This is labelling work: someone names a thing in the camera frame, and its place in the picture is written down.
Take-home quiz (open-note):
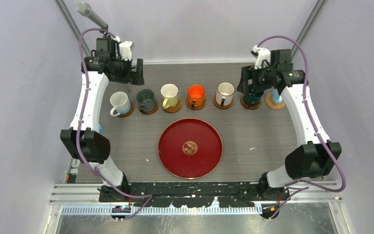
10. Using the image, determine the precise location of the white mug with handle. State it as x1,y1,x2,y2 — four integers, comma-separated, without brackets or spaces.
110,91,131,117

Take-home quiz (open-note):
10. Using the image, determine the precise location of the light blue mug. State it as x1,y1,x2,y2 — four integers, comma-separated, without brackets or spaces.
270,89,283,105

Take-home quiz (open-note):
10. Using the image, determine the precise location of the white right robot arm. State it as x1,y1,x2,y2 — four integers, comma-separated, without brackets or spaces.
237,45,341,200

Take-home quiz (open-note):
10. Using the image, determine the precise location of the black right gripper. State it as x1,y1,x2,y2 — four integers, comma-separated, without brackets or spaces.
237,63,276,94

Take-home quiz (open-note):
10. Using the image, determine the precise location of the orange mug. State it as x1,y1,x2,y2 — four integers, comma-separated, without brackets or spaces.
187,84,206,107

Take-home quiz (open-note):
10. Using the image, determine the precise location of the dark green mug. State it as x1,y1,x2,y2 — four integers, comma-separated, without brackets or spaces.
245,91,264,104

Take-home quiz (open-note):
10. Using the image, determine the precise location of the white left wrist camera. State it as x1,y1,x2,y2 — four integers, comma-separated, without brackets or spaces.
113,36,135,61

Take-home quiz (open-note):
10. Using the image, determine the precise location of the grey glass mug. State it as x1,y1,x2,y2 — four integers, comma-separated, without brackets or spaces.
136,89,156,114

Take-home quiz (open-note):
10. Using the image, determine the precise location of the white ribbed mug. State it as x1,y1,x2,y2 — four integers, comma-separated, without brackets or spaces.
216,81,235,103

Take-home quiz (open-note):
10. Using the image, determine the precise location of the microphone on stand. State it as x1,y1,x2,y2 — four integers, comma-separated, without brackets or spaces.
75,1,109,30

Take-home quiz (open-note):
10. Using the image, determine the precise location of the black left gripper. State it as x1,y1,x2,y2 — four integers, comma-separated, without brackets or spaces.
111,56,144,85

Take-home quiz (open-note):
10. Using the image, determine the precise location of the woven rattan coaster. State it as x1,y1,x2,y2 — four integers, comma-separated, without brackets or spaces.
265,93,286,109

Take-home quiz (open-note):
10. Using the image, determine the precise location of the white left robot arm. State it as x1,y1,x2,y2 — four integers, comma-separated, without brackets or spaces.
60,37,144,202

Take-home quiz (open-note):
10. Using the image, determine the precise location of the wooden coaster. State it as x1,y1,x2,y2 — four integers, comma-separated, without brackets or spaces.
162,98,182,114
138,99,159,115
212,95,234,110
118,101,134,118
241,95,262,110
185,98,206,110

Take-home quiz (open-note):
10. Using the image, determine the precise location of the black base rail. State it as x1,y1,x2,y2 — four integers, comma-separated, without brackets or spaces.
98,181,289,208

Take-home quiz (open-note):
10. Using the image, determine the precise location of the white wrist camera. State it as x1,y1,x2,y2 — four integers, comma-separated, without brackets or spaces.
113,36,135,61
251,45,271,70

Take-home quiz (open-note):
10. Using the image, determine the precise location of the pale yellow mug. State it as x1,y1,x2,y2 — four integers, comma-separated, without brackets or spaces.
160,83,179,109

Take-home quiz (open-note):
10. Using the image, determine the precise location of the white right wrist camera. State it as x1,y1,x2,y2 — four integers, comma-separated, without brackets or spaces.
251,45,271,70

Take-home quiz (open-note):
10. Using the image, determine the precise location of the red round tray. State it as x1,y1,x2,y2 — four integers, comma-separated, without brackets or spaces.
157,118,223,179

